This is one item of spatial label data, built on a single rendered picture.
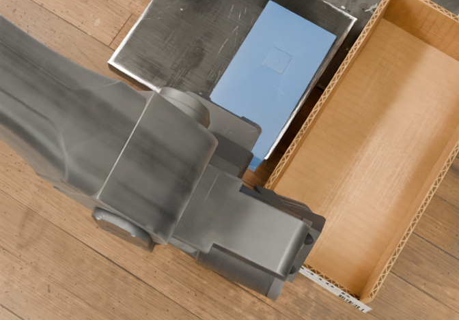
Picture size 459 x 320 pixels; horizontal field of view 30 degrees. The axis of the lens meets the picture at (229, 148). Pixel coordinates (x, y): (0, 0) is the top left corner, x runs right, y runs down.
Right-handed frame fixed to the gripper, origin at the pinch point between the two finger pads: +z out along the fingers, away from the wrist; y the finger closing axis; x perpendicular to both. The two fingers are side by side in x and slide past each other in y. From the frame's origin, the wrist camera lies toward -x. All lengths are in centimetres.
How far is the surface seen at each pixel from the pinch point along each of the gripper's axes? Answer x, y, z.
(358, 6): -4.1, 15.0, 12.8
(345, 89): -6.9, 8.1, 8.3
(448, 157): -17.1, 8.4, 0.9
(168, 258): -0.8, -10.8, -1.8
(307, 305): -13.3, -8.5, -0.6
